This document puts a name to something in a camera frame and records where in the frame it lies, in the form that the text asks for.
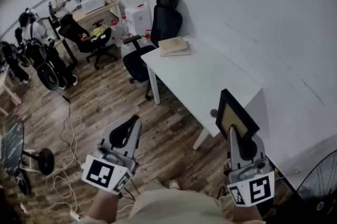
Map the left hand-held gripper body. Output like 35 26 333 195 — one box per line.
81 147 138 196

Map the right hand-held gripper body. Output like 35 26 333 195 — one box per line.
223 158 276 208

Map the black framed picture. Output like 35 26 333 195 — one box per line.
215 88 260 142

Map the person's left forearm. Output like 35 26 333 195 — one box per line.
88 188 121 224

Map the person's right forearm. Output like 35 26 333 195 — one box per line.
231 201 264 224

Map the white power strip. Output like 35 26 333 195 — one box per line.
69 210 83 221

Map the black round stool base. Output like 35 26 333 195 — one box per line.
21 148 55 176

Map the person's shoe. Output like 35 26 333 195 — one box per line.
168 179 182 191

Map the large black floor fan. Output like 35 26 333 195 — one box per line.
295 149 337 224

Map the person's beige clothing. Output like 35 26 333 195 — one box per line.
78 181 239 224

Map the small black floor fan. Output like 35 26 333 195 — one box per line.
36 63 61 91

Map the water jug with red cap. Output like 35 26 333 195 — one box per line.
120 33 139 58
142 29 154 46
108 19 125 47

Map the black marble round table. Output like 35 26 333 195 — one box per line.
0 115 25 179

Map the black reclined office chair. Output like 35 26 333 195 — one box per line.
57 14 119 70

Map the tan book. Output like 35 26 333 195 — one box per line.
160 41 192 57

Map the yellow-green cloth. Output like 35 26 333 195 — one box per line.
90 25 109 38

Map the light wood table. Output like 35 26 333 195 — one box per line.
0 64 22 116

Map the white water dispenser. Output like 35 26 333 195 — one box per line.
124 3 153 42

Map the black high-back office chair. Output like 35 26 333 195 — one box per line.
122 0 184 100

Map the wooden table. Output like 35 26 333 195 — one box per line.
72 1 122 32

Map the white box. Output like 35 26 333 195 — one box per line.
80 0 106 15

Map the white floor cable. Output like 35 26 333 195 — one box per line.
45 114 85 218

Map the black floor cable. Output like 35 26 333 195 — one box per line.
58 95 72 146

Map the white table with black legs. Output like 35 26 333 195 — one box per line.
36 16 79 66

